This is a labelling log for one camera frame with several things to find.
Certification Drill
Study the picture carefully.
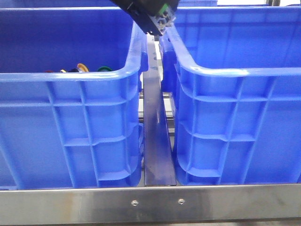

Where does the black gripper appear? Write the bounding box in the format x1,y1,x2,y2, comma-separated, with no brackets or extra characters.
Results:
112,0,179,36

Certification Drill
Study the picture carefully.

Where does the yellow mushroom push button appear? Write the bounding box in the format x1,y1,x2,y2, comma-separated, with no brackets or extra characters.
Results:
68,63,89,73

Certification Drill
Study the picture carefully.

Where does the rear right blue bin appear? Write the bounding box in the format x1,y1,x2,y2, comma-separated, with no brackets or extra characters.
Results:
178,0,218,7

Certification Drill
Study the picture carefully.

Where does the green push button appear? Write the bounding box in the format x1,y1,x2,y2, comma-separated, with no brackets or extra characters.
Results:
97,66,112,72

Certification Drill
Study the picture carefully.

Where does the right blue plastic bin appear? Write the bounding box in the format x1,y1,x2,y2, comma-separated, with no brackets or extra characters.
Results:
160,6,301,185

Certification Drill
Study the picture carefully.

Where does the blue plastic bin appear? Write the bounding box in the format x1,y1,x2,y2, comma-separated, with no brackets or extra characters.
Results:
160,6,301,185
0,7,148,190

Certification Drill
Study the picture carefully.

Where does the left blue plastic bin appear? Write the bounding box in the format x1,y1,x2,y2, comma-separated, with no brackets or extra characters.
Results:
0,7,148,190

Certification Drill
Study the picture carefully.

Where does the steel divider bar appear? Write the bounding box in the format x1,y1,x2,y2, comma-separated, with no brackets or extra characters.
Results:
143,35,177,186

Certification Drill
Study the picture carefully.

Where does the rear left blue bin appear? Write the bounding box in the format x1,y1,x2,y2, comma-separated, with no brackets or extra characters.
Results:
0,0,116,8

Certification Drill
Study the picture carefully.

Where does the right rail screw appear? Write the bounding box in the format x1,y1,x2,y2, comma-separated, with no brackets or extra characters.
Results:
178,199,185,205

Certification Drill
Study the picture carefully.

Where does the rail screw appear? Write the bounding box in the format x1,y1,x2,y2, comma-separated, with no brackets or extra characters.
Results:
131,200,139,206
178,199,185,205

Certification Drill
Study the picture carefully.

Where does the left rail screw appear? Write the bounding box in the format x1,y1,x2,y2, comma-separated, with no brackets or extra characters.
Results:
131,200,139,206

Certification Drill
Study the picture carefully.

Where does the steel front rail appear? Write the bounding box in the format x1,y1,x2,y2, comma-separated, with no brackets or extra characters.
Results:
0,184,301,225

